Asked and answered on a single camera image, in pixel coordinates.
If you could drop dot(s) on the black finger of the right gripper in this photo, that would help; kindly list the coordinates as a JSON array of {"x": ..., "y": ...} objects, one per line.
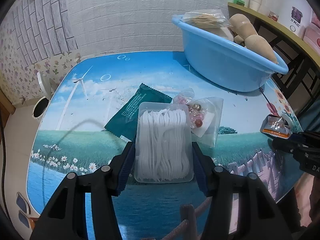
[{"x": 304, "y": 146}]

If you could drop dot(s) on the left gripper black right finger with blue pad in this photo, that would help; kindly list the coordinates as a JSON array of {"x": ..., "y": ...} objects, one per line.
[{"x": 241, "y": 207}]

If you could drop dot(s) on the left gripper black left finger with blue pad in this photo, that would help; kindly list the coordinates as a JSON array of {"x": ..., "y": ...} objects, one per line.
[{"x": 64, "y": 216}]

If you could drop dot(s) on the orange snack sachet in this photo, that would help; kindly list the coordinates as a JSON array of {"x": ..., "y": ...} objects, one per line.
[{"x": 276, "y": 126}]

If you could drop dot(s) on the white floss picks pack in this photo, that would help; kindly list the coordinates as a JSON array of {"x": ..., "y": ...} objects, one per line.
[{"x": 163, "y": 144}]

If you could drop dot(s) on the tan plush bear toy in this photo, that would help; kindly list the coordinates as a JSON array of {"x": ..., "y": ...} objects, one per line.
[{"x": 245, "y": 34}]

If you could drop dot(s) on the cotton swabs plastic bag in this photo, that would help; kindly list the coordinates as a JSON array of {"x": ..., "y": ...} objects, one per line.
[{"x": 206, "y": 18}]

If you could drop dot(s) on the white plush bunny toy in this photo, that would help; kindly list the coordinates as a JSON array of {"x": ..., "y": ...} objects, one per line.
[{"x": 224, "y": 33}]

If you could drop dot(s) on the wooden side table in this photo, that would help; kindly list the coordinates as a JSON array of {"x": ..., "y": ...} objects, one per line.
[{"x": 301, "y": 84}]

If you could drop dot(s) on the bag of pink beads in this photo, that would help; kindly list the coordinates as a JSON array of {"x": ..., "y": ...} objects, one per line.
[{"x": 205, "y": 116}]

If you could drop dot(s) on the white rice cooker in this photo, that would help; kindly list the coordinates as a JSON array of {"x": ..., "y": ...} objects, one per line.
[{"x": 48, "y": 86}]

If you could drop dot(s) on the dark green sachet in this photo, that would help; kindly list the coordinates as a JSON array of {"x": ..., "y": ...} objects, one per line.
[{"x": 124, "y": 123}]

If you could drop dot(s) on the pink appliance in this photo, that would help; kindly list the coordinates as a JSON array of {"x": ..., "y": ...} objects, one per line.
[{"x": 312, "y": 34}]

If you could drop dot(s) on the light blue plastic basin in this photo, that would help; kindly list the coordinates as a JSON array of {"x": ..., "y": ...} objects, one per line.
[{"x": 224, "y": 62}]

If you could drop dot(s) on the red snack packet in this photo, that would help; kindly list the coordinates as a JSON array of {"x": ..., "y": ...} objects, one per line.
[{"x": 273, "y": 16}]

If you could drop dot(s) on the white electric kettle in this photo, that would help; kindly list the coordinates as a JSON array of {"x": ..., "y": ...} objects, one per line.
[{"x": 295, "y": 15}]

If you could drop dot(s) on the small green box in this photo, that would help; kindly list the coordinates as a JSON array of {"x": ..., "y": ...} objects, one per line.
[{"x": 239, "y": 2}]

